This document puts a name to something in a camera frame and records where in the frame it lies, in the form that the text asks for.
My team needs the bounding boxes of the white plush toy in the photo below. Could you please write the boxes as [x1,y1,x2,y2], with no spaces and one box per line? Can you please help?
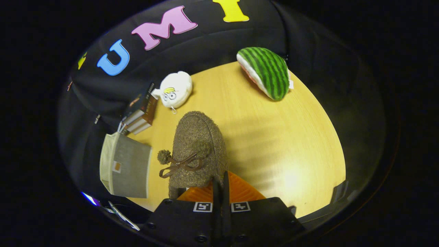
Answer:
[151,71,193,114]

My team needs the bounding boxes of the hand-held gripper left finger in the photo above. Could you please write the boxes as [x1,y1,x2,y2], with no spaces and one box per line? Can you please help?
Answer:
[143,178,222,246]

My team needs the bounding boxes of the dark cover book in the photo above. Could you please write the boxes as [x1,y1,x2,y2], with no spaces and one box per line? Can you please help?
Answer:
[124,82,156,118]

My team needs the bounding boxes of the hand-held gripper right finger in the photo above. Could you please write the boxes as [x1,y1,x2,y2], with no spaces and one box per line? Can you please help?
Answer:
[223,170,306,246]

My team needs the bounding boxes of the grey fabric storage box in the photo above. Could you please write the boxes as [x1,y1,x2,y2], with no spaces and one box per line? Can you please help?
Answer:
[99,132,152,199]

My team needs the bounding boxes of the brown fuzzy slipper shoe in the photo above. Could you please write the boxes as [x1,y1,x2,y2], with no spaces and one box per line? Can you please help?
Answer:
[157,111,228,200]

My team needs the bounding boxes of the brown cover book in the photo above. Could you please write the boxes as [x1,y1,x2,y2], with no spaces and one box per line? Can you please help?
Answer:
[122,120,152,136]
[123,99,158,129]

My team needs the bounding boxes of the watermelon slice plush toy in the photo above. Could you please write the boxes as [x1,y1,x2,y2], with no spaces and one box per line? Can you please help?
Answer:
[237,47,294,101]

